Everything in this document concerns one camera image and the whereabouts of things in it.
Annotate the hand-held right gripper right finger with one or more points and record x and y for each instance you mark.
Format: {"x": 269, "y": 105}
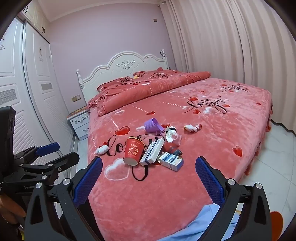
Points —
{"x": 210, "y": 183}

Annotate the person's left hand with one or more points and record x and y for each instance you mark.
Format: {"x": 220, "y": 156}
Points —
{"x": 10, "y": 207}

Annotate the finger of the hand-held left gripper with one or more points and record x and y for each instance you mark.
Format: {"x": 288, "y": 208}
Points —
{"x": 67, "y": 160}
{"x": 48, "y": 148}

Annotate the red paper cup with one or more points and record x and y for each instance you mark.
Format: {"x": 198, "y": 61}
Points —
{"x": 133, "y": 150}

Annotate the wall socket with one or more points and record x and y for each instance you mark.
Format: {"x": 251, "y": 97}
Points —
{"x": 76, "y": 98}

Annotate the white nightstand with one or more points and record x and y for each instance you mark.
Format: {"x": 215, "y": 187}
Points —
{"x": 78, "y": 122}

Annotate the red folded quilt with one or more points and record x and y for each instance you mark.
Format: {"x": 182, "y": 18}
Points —
{"x": 150, "y": 90}

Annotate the white bed headboard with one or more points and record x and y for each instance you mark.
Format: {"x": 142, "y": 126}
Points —
{"x": 108, "y": 67}

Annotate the long white blue box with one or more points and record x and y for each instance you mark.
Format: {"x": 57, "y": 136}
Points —
{"x": 151, "y": 151}

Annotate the short blue white box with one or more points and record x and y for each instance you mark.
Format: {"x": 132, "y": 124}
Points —
{"x": 171, "y": 162}

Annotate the red blue toy figure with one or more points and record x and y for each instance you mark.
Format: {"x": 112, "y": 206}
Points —
{"x": 171, "y": 148}

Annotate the pink pleated curtain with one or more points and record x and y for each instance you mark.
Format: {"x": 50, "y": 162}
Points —
{"x": 231, "y": 46}

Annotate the white tissue wad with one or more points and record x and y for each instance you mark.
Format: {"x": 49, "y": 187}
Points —
{"x": 171, "y": 135}

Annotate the red printed pillow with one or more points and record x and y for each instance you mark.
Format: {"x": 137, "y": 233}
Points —
{"x": 113, "y": 84}

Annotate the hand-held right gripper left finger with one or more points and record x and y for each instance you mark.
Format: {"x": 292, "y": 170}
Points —
{"x": 89, "y": 183}

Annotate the light blue trousers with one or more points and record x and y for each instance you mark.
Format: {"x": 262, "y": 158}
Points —
{"x": 201, "y": 222}

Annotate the purple ribbed cup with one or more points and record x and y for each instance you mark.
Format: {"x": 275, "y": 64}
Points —
{"x": 152, "y": 126}

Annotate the white wardrobe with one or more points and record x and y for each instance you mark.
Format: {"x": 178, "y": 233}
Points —
{"x": 34, "y": 76}

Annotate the pink heart printed blanket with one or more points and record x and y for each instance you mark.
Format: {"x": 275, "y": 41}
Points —
{"x": 219, "y": 143}

